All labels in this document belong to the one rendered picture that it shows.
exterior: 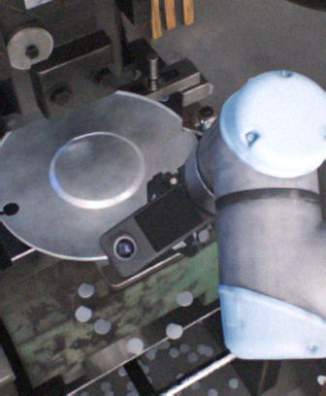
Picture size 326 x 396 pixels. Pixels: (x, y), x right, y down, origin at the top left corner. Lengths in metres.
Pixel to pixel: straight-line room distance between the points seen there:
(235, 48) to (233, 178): 1.80
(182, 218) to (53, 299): 0.43
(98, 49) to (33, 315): 0.39
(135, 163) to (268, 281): 0.52
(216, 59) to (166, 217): 1.63
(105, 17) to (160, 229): 0.32
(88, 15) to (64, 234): 0.28
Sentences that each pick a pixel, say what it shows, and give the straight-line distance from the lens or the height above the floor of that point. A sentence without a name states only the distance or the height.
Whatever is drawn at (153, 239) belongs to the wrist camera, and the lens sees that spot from 0.64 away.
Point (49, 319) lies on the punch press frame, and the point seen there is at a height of 0.64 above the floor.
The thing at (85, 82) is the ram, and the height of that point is 0.93.
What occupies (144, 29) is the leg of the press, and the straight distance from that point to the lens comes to 1.34.
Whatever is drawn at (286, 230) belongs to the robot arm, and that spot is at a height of 1.14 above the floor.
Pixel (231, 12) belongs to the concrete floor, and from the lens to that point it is 2.41.
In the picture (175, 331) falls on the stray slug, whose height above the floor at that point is 0.65.
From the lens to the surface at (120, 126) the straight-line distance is 1.02.
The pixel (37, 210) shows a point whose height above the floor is 0.78.
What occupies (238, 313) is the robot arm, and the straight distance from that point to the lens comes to 0.48.
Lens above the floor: 1.54
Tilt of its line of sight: 53 degrees down
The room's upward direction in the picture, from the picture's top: 2 degrees counter-clockwise
